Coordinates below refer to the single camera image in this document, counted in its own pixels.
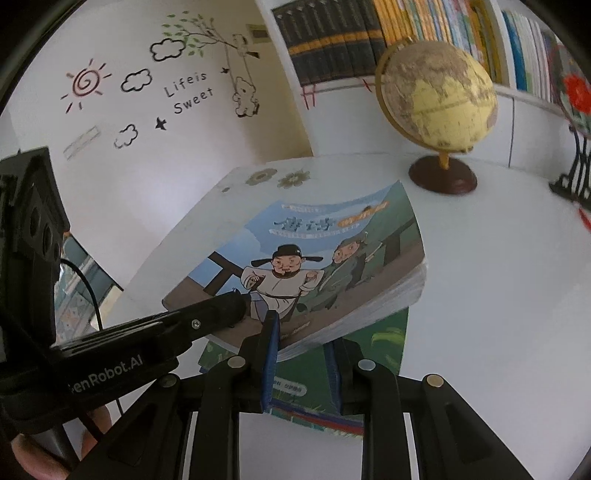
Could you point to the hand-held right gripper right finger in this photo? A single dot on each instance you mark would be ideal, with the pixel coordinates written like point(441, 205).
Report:
point(331, 378)

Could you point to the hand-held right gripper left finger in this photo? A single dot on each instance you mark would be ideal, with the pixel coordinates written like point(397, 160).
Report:
point(270, 369)

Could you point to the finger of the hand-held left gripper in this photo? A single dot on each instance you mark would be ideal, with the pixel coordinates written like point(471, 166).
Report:
point(221, 309)

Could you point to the green caterpillar book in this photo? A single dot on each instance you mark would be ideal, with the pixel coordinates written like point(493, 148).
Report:
point(383, 341)

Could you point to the light blue cartoon men book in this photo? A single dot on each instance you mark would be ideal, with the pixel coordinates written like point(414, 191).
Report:
point(323, 240)

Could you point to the row of colourful books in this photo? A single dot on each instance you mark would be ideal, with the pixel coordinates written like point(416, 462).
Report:
point(438, 18)

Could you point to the person's left hand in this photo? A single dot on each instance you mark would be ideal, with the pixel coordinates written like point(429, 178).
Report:
point(32, 457)

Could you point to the teal patterned object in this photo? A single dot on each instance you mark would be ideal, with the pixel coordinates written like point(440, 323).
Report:
point(74, 304)

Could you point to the white flower print book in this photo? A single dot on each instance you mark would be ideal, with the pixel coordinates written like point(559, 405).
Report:
point(217, 217)

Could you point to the yellow desk globe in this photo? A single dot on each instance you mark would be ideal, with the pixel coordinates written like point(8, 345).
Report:
point(438, 92)

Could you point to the black ornate fan stand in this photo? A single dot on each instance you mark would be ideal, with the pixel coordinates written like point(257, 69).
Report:
point(572, 184)

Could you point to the white bookshelf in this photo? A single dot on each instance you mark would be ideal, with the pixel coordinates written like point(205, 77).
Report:
point(526, 129)

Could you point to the white wall plate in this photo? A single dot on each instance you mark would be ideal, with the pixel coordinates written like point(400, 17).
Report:
point(82, 142)

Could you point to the wall decal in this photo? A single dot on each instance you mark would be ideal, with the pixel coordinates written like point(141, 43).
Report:
point(191, 92)

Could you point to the beige wall switch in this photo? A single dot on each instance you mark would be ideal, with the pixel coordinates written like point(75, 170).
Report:
point(257, 34)

